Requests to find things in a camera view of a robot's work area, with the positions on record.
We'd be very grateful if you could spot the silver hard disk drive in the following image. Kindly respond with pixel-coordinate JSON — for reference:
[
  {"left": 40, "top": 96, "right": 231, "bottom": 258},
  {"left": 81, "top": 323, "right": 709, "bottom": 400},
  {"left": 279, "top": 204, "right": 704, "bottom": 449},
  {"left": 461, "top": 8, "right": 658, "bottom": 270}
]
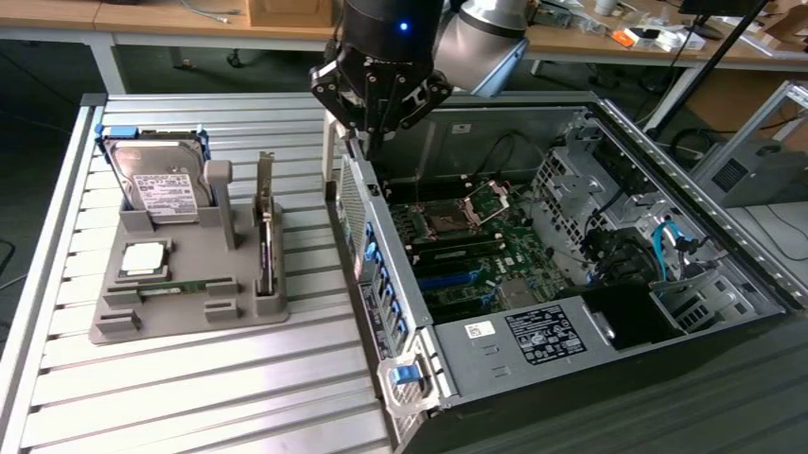
[{"left": 104, "top": 134, "right": 216, "bottom": 226}]

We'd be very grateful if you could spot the black power wire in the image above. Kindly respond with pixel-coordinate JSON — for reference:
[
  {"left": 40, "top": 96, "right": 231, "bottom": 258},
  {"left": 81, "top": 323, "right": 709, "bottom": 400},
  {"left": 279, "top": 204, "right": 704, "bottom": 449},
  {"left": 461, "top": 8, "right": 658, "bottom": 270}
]
[{"left": 577, "top": 207, "right": 658, "bottom": 289}]

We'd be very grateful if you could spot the grey desktop tower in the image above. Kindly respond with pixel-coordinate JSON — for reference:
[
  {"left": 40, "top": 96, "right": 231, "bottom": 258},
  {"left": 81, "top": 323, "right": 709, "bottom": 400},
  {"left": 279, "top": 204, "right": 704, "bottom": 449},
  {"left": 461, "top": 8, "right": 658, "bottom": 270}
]
[{"left": 693, "top": 139, "right": 808, "bottom": 209}]

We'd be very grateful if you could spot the green RAM stick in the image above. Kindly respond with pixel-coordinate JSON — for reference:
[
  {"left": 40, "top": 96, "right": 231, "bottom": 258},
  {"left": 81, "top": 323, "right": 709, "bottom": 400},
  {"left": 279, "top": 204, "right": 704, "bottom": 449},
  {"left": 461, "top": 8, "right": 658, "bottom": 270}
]
[{"left": 135, "top": 279, "right": 210, "bottom": 295}]

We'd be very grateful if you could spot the CPU socket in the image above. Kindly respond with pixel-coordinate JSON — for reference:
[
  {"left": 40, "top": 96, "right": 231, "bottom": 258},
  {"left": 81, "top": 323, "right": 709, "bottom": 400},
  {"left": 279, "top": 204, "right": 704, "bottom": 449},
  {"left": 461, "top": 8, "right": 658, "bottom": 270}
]
[{"left": 413, "top": 201, "right": 474, "bottom": 237}]

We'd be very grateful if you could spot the metal disk bay cage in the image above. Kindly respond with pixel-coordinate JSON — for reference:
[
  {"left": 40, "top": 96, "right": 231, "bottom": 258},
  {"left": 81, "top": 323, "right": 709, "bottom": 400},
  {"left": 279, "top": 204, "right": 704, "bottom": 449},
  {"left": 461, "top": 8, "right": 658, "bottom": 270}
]
[{"left": 529, "top": 115, "right": 670, "bottom": 266}]

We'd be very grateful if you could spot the grey metal component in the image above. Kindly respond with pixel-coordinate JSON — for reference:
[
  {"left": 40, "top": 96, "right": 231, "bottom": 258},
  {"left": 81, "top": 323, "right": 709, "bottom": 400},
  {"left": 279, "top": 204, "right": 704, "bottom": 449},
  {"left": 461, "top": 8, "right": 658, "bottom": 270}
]
[{"left": 526, "top": 0, "right": 576, "bottom": 27}]

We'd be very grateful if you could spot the blue data wire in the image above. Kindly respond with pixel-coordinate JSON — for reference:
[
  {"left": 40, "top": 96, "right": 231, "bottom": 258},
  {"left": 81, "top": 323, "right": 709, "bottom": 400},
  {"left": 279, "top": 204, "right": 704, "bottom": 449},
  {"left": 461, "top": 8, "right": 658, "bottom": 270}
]
[{"left": 652, "top": 218, "right": 696, "bottom": 288}]

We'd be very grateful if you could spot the blue expansion slot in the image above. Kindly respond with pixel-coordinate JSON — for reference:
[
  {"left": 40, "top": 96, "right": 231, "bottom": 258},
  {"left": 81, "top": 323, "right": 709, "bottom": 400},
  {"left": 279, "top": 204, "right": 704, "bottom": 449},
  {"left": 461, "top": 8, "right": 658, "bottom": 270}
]
[{"left": 415, "top": 268, "right": 485, "bottom": 292}]

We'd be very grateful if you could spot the brown cardboard packaging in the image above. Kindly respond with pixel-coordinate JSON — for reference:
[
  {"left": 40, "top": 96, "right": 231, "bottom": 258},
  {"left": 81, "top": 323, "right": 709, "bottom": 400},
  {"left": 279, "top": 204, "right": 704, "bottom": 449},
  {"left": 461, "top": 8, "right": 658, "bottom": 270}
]
[{"left": 760, "top": 4, "right": 808, "bottom": 53}]

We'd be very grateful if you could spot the aluminium profile frame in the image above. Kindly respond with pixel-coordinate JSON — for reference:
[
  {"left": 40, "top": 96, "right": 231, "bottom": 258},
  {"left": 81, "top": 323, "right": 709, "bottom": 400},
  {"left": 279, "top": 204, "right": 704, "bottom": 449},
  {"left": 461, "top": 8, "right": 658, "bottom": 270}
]
[{"left": 690, "top": 79, "right": 808, "bottom": 181}]

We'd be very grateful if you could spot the black cable coil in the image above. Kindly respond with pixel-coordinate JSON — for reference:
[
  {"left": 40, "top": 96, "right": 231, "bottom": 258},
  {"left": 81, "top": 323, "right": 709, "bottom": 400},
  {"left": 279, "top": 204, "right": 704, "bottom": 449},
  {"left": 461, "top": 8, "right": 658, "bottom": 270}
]
[{"left": 668, "top": 127, "right": 714, "bottom": 166}]

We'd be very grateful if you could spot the grey chipset heatsink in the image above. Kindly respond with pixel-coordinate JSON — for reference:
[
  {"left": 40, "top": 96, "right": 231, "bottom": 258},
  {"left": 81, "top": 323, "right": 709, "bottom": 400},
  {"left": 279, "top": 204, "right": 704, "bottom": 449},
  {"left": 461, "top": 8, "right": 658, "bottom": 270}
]
[{"left": 501, "top": 278, "right": 538, "bottom": 306}]

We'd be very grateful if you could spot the silver CPU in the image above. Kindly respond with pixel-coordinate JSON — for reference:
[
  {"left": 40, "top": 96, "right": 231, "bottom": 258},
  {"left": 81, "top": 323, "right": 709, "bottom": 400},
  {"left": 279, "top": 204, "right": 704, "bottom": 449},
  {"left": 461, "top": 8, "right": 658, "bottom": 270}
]
[{"left": 119, "top": 243, "right": 171, "bottom": 275}]

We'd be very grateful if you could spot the white side table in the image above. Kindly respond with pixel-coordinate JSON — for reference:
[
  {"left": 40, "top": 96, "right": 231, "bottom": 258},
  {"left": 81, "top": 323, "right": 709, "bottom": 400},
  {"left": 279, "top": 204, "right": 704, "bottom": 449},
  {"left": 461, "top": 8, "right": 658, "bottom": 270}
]
[{"left": 722, "top": 201, "right": 808, "bottom": 294}]

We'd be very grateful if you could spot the metal drive bracket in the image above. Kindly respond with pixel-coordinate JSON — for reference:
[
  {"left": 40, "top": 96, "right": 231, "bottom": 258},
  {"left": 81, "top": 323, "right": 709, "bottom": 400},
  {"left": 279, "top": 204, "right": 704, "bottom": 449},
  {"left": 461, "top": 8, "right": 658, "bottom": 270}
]
[{"left": 649, "top": 267, "right": 788, "bottom": 337}]

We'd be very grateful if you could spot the small cardboard box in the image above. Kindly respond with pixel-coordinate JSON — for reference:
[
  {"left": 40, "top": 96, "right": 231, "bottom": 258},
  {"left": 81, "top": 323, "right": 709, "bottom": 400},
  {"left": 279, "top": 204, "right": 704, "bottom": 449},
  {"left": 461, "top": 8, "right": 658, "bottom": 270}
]
[{"left": 244, "top": 0, "right": 335, "bottom": 27}]

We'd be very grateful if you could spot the long wooden desk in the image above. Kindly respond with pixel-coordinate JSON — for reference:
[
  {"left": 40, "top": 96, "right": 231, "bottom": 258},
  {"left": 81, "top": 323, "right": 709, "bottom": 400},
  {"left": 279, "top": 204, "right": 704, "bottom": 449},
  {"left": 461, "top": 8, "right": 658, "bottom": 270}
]
[{"left": 0, "top": 0, "right": 808, "bottom": 133}]

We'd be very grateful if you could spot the open black PC case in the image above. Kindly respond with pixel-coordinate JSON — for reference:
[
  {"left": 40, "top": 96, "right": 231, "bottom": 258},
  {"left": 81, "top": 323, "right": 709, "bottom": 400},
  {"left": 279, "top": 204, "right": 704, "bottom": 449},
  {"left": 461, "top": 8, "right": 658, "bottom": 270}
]
[{"left": 320, "top": 94, "right": 808, "bottom": 454}]

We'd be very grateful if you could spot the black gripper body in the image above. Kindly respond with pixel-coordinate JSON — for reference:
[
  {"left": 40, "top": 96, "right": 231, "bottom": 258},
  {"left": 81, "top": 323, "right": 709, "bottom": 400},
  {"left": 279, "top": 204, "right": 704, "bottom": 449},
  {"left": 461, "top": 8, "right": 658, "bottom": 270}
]
[{"left": 337, "top": 0, "right": 445, "bottom": 103}]

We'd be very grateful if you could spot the grey cable on desk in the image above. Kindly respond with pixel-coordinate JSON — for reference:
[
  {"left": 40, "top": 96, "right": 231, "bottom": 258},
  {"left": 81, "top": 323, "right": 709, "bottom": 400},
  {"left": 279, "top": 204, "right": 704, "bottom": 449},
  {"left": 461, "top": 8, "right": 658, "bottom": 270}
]
[{"left": 179, "top": 0, "right": 244, "bottom": 23}]

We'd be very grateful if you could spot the grey power supply unit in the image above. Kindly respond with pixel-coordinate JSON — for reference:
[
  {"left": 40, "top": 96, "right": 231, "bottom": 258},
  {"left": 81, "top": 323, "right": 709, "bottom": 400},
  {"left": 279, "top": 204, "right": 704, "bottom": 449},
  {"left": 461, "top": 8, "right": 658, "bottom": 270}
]
[{"left": 431, "top": 295, "right": 617, "bottom": 398}]

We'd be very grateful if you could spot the graphics card with fan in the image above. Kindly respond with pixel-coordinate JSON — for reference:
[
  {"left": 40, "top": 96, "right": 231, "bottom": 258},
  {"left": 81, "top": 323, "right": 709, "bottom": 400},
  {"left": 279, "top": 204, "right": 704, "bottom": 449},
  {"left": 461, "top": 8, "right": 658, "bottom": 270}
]
[{"left": 251, "top": 150, "right": 283, "bottom": 302}]

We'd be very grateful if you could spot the black tripod pole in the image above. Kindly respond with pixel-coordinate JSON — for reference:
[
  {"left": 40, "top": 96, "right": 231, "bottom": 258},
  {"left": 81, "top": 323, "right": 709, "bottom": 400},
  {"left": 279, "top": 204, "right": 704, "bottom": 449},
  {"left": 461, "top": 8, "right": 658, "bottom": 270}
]
[{"left": 642, "top": 0, "right": 775, "bottom": 141}]

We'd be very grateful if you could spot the grey parts rack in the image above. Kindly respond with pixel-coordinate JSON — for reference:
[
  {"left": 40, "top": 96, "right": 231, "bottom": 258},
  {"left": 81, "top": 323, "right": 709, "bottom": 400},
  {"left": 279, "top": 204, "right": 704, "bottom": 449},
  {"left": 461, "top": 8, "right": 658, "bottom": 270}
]
[{"left": 87, "top": 158, "right": 291, "bottom": 346}]

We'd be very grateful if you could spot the black looped wire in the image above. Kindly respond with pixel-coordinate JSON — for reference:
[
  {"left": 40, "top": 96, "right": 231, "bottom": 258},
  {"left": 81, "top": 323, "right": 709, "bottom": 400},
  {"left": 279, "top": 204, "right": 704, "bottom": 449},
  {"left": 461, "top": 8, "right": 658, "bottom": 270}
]
[{"left": 473, "top": 131, "right": 550, "bottom": 185}]

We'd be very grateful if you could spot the grey floor cable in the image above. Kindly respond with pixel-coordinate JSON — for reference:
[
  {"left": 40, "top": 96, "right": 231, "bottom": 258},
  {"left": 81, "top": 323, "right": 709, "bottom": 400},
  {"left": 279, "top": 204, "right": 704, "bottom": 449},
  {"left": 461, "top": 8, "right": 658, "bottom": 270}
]
[{"left": 0, "top": 238, "right": 31, "bottom": 292}]

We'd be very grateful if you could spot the white small box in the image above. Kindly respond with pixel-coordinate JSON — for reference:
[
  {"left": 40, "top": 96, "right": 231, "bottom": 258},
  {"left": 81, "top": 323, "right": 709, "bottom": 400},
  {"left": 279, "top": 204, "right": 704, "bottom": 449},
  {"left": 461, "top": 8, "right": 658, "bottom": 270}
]
[{"left": 656, "top": 31, "right": 706, "bottom": 53}]

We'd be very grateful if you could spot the black installed RAM stick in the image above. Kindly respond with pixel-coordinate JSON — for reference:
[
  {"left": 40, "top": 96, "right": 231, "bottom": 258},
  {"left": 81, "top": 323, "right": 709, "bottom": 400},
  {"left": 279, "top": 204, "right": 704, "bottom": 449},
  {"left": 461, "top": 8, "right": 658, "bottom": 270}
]
[{"left": 415, "top": 243, "right": 506, "bottom": 264}]

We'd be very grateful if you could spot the thin black cable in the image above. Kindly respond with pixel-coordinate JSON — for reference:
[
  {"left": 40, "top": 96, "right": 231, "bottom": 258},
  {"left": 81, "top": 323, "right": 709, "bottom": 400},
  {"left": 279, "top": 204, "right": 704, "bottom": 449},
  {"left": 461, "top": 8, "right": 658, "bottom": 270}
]
[{"left": 744, "top": 205, "right": 808, "bottom": 261}]

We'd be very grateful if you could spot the green motherboard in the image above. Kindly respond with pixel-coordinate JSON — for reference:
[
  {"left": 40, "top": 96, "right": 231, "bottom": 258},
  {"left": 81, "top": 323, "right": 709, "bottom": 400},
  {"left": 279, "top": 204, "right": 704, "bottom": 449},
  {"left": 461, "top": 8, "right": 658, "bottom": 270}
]
[{"left": 383, "top": 179, "right": 569, "bottom": 323}]

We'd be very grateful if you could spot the metal socket cover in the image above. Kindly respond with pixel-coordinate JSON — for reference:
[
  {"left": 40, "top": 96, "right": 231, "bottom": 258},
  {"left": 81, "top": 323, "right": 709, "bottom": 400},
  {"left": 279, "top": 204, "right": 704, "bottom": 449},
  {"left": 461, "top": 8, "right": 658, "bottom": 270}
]
[{"left": 463, "top": 182, "right": 513, "bottom": 223}]

